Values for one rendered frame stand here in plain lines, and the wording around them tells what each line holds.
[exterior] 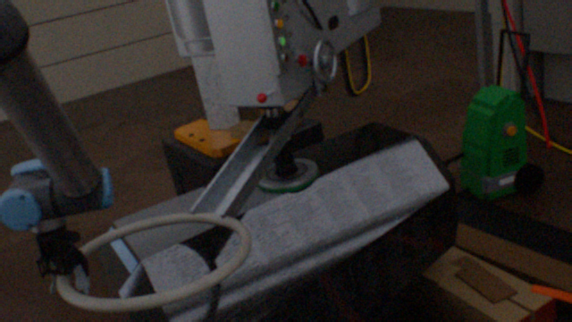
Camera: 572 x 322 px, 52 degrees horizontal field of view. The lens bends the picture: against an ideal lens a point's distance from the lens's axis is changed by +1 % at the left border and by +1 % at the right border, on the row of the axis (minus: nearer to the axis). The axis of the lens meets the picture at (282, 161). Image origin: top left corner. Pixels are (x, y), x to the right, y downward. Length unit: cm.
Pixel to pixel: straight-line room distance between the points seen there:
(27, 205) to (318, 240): 93
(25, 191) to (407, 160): 132
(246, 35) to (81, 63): 620
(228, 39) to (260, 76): 15
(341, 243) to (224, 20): 79
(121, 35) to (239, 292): 642
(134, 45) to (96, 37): 49
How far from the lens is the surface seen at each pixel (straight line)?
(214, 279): 136
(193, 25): 260
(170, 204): 207
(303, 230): 189
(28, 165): 147
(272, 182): 196
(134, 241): 189
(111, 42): 794
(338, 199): 198
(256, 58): 178
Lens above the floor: 166
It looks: 23 degrees down
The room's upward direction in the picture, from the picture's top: 12 degrees counter-clockwise
